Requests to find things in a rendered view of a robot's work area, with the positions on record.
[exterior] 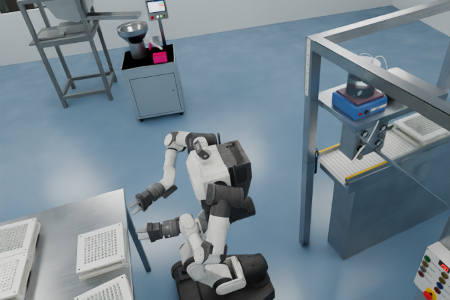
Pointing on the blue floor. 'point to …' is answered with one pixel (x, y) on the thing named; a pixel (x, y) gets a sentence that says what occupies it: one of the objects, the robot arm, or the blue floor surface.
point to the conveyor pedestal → (378, 213)
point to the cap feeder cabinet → (153, 84)
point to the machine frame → (372, 25)
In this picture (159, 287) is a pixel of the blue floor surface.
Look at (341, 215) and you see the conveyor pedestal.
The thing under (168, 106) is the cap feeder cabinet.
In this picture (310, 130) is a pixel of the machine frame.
